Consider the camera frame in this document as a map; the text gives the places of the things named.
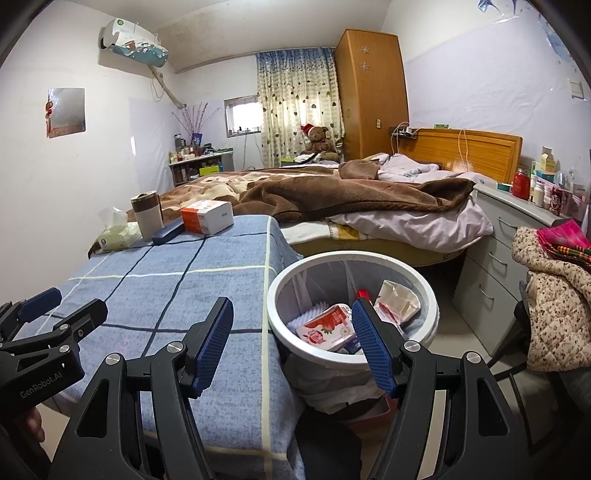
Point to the beige cup brown lid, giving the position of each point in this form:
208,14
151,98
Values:
147,217

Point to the brown teddy bear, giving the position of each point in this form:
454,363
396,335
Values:
318,141

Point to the small window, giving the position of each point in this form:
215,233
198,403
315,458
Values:
242,115

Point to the dried branch bouquet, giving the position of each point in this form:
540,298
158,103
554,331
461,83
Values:
194,122

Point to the yellow patterned mattress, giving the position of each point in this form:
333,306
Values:
323,233

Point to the pale green tissue pack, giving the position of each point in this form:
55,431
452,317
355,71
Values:
117,233

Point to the red bottle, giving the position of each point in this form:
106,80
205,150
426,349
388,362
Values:
521,184

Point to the person's left hand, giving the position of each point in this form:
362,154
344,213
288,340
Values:
33,424

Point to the pink plaid cloth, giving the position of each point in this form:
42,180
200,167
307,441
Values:
565,242

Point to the grey drawer cabinet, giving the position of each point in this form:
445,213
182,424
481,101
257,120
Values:
489,267

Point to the patterned window curtain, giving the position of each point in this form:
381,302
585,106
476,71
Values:
295,101

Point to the wooden bed headboard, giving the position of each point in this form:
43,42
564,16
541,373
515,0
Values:
489,152

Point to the pink strawberry milk carton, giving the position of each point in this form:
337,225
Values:
325,327

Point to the white bottle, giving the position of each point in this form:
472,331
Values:
538,194

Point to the brown fleece blanket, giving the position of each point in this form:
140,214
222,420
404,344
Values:
323,194

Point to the covered wall air conditioner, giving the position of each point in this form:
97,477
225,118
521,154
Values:
134,44

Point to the pale pink duvet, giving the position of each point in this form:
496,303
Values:
415,226

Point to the white round trash bin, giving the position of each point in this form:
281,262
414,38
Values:
286,286

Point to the beige paper bag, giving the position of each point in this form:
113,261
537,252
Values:
397,304

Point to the red snack package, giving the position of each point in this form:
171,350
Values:
559,199

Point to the dark blue glasses case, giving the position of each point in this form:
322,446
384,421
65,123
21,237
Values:
168,231

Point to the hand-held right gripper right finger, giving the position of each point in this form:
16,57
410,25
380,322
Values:
374,350

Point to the white pleated wrapper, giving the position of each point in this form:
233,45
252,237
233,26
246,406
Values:
314,311

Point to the white wall switch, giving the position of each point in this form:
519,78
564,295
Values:
576,88

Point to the air conditioner pipe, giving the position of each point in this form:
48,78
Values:
168,90

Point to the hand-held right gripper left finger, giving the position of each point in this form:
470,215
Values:
212,341

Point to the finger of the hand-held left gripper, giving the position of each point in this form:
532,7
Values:
39,302
83,321

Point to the orange white tissue box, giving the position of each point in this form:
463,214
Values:
207,217

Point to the white power strip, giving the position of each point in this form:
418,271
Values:
404,131

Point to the square wall mirror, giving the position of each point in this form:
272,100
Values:
67,113

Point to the floral quilted jacket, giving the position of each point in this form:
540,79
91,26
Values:
554,314

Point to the wooden wardrobe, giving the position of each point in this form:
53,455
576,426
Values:
371,92

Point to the blue checked table cloth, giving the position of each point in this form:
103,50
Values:
175,286

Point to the cluttered grey desk shelf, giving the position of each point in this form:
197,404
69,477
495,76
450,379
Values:
198,168

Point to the black chair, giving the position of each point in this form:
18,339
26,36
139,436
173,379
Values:
521,392

